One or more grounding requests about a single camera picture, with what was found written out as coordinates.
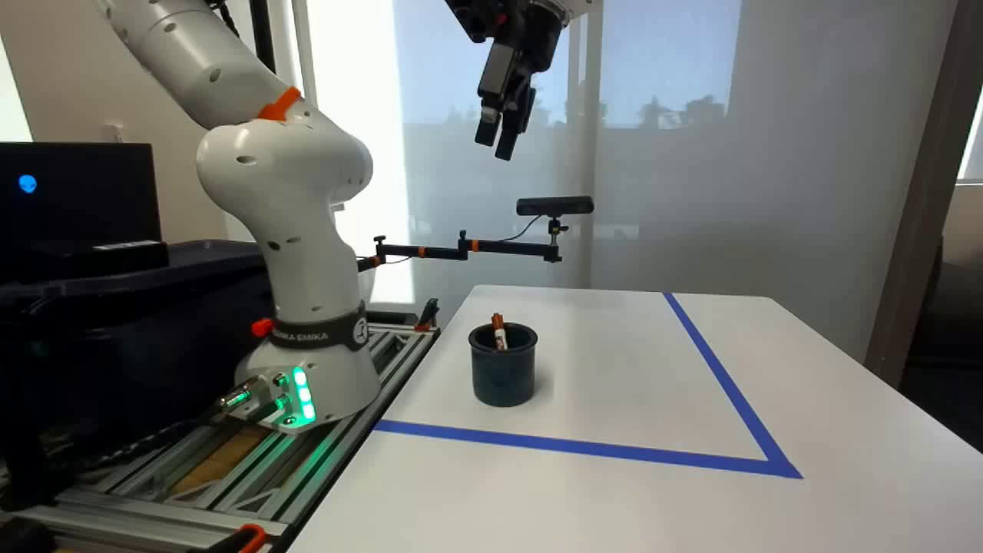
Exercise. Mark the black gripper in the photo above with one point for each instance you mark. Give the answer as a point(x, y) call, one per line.
point(522, 39)

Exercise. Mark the orange and white marker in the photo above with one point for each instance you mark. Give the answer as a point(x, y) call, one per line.
point(500, 332)

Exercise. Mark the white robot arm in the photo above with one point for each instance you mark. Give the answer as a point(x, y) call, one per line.
point(283, 170)

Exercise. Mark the dark blue cup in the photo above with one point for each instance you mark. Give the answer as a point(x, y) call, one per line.
point(503, 375)

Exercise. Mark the blue tape outline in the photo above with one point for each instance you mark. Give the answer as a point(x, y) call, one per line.
point(618, 375)

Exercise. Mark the black computer monitor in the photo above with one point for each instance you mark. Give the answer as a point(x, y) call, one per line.
point(78, 209)

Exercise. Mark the black equipment case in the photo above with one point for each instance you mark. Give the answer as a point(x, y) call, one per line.
point(104, 364)

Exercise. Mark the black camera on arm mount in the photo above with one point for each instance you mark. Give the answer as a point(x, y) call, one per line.
point(554, 208)

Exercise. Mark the aluminium extrusion base frame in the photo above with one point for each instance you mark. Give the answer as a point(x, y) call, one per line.
point(218, 481)

